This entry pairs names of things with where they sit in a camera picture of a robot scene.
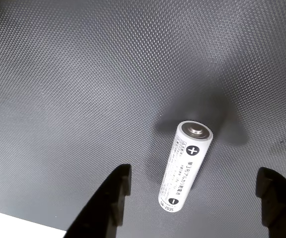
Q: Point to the dark grey textured mat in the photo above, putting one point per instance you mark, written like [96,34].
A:
[83,74]

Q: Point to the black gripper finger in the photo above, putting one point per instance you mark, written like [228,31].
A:
[105,203]
[284,205]

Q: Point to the white AA battery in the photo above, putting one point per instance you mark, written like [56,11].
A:
[182,171]

